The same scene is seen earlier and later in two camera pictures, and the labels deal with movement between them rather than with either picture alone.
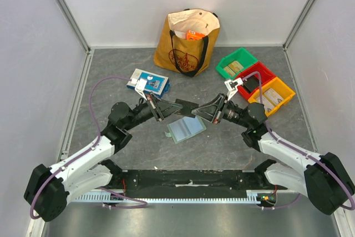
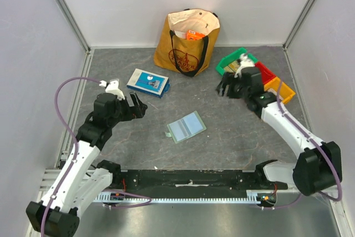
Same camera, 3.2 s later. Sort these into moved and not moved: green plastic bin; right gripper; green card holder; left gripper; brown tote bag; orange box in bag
Moved: left gripper; right gripper
Not moved: brown tote bag; green plastic bin; green card holder; orange box in bag
